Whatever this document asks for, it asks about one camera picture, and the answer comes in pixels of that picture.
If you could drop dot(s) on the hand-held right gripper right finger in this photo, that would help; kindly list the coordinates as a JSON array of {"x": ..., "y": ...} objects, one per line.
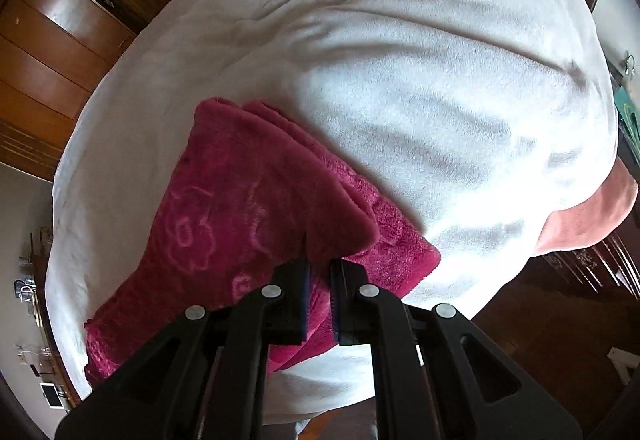
[{"x": 337, "y": 305}]

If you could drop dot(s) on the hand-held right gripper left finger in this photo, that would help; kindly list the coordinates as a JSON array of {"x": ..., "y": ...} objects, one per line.
[{"x": 301, "y": 305}]

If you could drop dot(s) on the red fleece blanket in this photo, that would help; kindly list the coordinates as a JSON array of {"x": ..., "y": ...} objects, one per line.
[{"x": 240, "y": 220}]

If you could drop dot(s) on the white bed sheet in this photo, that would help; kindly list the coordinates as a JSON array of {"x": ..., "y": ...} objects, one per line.
[{"x": 425, "y": 85}]

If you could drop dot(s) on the pink bed sheet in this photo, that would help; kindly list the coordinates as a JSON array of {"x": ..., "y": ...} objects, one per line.
[{"x": 580, "y": 215}]

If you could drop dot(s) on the dark wooden headboard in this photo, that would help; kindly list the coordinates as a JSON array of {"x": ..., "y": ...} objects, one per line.
[{"x": 595, "y": 265}]

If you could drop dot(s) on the white tablet device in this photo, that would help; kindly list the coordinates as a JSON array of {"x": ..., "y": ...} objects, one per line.
[{"x": 51, "y": 396}]

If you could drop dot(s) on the glass side table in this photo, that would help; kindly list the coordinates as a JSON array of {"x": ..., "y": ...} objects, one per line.
[{"x": 35, "y": 300}]

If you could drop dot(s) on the teal bag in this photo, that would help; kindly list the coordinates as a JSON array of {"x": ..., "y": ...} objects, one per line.
[{"x": 629, "y": 113}]

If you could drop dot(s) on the brown wooden wardrobe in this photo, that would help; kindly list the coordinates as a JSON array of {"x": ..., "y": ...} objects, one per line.
[{"x": 65, "y": 35}]

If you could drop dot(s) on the white plastic frame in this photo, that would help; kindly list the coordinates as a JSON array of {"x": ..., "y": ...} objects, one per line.
[{"x": 622, "y": 364}]

